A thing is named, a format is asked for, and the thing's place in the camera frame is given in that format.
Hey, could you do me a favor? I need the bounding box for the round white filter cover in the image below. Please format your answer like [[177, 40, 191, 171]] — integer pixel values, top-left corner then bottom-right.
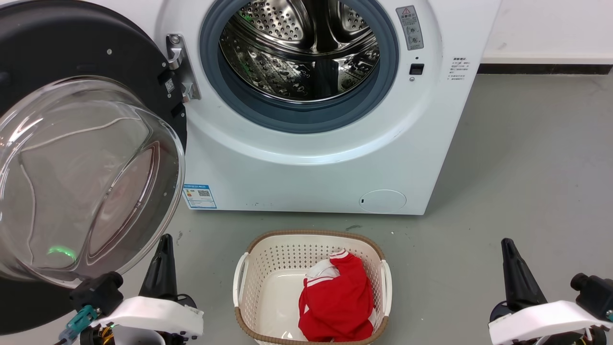
[[359, 189, 407, 214]]

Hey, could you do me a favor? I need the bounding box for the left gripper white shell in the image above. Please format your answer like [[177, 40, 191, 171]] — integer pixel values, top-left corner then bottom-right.
[[81, 234, 204, 345]]

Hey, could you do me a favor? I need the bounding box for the grey warning label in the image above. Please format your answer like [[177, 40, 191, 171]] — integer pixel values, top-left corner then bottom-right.
[[396, 5, 425, 51]]

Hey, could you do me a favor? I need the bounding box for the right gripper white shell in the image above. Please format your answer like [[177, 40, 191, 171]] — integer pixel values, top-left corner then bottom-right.
[[488, 238, 613, 345]]

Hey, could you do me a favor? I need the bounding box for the stainless steel washer drum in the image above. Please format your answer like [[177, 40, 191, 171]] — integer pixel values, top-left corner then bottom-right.
[[219, 0, 381, 103]]

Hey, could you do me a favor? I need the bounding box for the red and white garment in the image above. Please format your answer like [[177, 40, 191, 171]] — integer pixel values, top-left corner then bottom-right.
[[298, 249, 376, 343]]

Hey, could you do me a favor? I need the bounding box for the beige perforated laundry basket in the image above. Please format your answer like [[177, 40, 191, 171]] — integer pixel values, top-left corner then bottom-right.
[[233, 230, 393, 345]]

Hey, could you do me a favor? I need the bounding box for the metal door hinge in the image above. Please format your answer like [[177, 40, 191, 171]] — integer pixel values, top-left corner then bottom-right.
[[166, 34, 202, 102]]

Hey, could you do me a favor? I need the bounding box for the blue energy label sticker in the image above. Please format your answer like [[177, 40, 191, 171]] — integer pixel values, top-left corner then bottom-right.
[[182, 184, 217, 210]]

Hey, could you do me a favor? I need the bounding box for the black round glass washer door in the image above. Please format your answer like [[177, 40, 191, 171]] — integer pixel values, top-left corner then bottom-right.
[[0, 0, 188, 335]]

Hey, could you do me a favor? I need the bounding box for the white front-load washing machine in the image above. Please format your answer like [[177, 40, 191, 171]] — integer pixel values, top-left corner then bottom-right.
[[98, 0, 502, 216]]

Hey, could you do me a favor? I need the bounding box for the small black text sticker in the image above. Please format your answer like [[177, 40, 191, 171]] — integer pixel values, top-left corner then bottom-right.
[[449, 57, 472, 81]]

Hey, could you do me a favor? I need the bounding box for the teal cable connector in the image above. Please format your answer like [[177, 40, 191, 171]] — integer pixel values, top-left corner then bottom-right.
[[65, 305, 99, 342]]

